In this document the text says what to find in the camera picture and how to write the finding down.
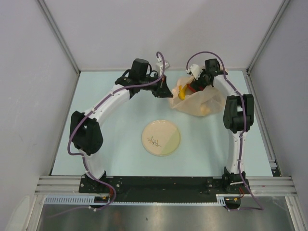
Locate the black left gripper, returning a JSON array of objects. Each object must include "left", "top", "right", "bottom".
[{"left": 139, "top": 73, "right": 173, "bottom": 98}]

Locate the yellow fake banana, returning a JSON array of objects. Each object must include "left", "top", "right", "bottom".
[{"left": 178, "top": 84, "right": 187, "bottom": 101}]

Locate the translucent banana-print plastic bag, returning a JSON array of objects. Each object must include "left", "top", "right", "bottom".
[{"left": 168, "top": 77, "right": 226, "bottom": 116}]

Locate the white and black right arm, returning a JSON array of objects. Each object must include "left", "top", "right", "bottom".
[{"left": 186, "top": 59, "right": 254, "bottom": 193}]

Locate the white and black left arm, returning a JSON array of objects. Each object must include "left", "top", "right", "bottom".
[{"left": 67, "top": 58, "right": 173, "bottom": 193}]

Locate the dark red fake fruit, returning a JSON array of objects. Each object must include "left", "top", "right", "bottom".
[{"left": 187, "top": 83, "right": 198, "bottom": 93}]

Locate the cream plate with leaf motif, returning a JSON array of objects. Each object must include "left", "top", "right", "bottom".
[{"left": 141, "top": 120, "right": 181, "bottom": 156}]

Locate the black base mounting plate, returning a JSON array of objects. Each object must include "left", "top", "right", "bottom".
[{"left": 78, "top": 175, "right": 248, "bottom": 197}]

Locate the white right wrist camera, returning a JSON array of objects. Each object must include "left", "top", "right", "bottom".
[{"left": 186, "top": 64, "right": 203, "bottom": 80}]

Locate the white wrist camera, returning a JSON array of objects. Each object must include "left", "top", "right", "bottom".
[
  {"left": 155, "top": 61, "right": 170, "bottom": 72},
  {"left": 186, "top": 64, "right": 203, "bottom": 80}
]

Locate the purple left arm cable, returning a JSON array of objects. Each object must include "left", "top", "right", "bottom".
[{"left": 45, "top": 51, "right": 168, "bottom": 218}]

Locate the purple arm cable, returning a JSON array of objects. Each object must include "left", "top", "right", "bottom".
[
  {"left": 45, "top": 51, "right": 168, "bottom": 218},
  {"left": 185, "top": 51, "right": 264, "bottom": 211}
]

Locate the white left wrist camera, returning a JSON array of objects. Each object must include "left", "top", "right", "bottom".
[{"left": 155, "top": 61, "right": 170, "bottom": 72}]

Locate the aluminium right corner post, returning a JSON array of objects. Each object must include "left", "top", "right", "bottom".
[{"left": 246, "top": 0, "right": 291, "bottom": 75}]

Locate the aluminium corner post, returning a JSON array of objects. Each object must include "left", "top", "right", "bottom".
[
  {"left": 35, "top": 0, "right": 81, "bottom": 77},
  {"left": 246, "top": 0, "right": 291, "bottom": 75}
]

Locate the aluminium right side rail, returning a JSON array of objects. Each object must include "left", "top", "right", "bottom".
[{"left": 244, "top": 70, "right": 282, "bottom": 177}]

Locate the aluminium left corner post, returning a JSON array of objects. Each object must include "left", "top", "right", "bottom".
[{"left": 35, "top": 0, "right": 81, "bottom": 77}]

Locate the white slotted cable duct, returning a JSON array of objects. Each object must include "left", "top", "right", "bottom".
[{"left": 44, "top": 192, "right": 226, "bottom": 206}]

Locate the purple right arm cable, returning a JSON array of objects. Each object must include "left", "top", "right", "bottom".
[{"left": 185, "top": 51, "right": 264, "bottom": 211}]

